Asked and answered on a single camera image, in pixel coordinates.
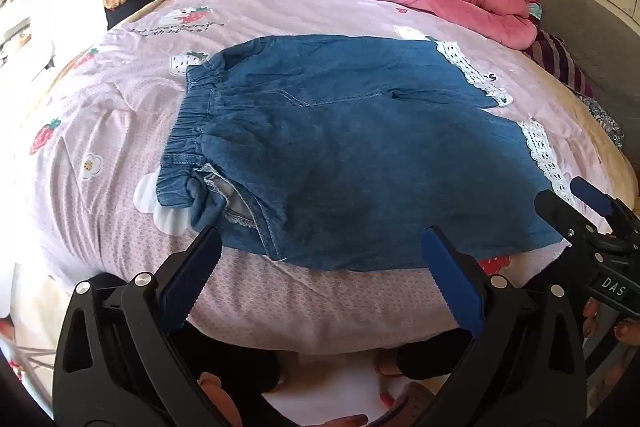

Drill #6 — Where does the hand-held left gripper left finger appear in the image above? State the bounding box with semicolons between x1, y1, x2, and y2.
52;224;222;427

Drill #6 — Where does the white dresser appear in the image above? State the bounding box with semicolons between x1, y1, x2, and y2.
0;0;113;75

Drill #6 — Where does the person's right hand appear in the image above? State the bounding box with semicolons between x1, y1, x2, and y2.
582;297;640;353

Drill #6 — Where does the grey padded headboard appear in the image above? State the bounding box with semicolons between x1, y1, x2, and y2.
479;0;640;158

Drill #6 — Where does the blue denim pants lace trim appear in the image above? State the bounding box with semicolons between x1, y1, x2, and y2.
155;34;581;273

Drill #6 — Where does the person's left hand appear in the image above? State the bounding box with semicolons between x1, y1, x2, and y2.
197;372;396;427

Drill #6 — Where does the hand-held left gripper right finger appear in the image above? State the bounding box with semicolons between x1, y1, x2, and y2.
421;225;588;427

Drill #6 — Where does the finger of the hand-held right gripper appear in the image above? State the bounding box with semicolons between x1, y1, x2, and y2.
535;191;608;242
570;177;640;228

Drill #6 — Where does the person's left leg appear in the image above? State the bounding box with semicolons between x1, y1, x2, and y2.
165;322;282;394

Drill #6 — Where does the blue floral cloth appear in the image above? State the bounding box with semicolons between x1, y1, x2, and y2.
580;97;626;150

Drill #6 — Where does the pink strawberry print bedsheet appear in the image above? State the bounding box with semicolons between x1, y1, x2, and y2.
15;0;621;358

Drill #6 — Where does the striped purple cloth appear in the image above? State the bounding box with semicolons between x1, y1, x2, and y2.
522;29;596;98

